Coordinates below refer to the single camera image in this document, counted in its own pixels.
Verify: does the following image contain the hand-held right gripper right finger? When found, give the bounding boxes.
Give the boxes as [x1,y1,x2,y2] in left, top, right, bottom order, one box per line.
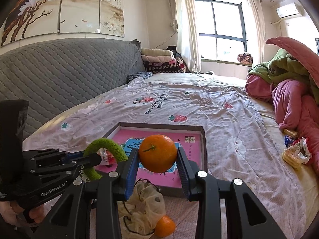
[176,147,287,239]

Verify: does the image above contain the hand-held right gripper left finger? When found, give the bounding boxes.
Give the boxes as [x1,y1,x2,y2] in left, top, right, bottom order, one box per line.
[37,147,140,239]

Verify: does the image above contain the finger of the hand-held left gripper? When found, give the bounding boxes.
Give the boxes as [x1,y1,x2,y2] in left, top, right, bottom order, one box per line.
[24,149,86,163]
[30,154,102,177]

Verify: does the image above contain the red egg toy packet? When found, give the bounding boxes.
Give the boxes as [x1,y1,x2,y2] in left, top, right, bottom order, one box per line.
[99,147,118,167]

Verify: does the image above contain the green fuzzy scrunchie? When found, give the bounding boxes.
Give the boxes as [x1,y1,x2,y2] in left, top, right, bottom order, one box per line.
[83,138,128,181]

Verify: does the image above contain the shallow grey cardboard box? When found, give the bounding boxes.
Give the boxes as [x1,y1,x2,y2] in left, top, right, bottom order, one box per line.
[96,122,208,200]

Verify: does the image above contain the cream dotted scrunchie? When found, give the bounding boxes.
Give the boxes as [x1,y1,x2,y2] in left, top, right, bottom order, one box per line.
[117,178,166,237]

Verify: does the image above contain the orange mandarin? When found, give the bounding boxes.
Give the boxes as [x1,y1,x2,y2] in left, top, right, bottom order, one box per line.
[138,134,178,173]
[154,215,176,238]

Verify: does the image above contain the person's left hand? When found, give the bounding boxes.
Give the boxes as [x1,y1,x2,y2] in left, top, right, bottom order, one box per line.
[0,199,46,229]

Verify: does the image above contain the strawberry print bed sheet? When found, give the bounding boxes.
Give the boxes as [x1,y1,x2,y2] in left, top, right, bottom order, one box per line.
[22,73,307,239]

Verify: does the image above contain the grey quilted headboard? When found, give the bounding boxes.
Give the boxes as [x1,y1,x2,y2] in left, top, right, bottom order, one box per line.
[0,38,146,140]

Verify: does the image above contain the dark blue patterned cloth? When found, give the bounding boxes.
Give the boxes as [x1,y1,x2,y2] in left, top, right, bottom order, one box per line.
[127,72,153,83]

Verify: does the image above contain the yellow biscuit packet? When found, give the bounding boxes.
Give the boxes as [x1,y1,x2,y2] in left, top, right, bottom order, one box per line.
[282,146,302,170]

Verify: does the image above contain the dark checkered folded blanket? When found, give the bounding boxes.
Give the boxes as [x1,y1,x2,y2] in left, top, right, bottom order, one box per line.
[145,61,186,74]

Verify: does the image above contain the blue candy wrapper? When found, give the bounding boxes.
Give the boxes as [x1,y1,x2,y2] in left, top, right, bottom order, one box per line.
[284,135,296,148]

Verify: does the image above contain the pink folded blanket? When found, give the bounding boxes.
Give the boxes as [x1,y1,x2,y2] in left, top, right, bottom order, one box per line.
[142,55,178,64]

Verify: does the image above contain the cream mattress sheet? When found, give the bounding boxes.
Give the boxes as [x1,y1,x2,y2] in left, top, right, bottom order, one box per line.
[257,100,319,227]

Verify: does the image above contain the white patterned scrunchie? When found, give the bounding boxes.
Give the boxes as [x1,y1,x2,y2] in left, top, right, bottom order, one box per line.
[291,137,312,164]

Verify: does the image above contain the black bag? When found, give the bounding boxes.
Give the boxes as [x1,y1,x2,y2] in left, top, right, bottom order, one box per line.
[167,45,183,65]

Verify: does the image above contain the cream folded blanket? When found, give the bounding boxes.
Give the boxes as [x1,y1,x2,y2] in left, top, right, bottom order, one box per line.
[141,48,173,57]

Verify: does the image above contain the magenta duvet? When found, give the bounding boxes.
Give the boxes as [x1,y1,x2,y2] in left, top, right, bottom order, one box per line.
[245,73,319,160]

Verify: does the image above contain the floral cushion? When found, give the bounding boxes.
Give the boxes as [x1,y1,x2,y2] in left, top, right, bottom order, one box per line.
[237,53,253,65]

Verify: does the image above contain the cream curtain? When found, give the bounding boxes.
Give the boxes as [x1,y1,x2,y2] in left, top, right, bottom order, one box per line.
[245,0,265,65]
[171,0,202,73]

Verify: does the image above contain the green blanket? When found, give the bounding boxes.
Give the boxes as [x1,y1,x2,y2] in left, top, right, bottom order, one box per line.
[248,48,319,90]

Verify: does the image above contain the dark framed window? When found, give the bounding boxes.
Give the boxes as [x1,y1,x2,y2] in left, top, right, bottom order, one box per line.
[194,0,249,61]

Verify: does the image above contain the white air conditioner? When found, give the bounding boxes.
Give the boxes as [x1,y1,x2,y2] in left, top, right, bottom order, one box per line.
[276,2,302,19]

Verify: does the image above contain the floral wall painting panel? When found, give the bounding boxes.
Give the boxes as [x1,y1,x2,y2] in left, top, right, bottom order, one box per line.
[58,0,103,34]
[0,0,66,47]
[98,0,125,38]

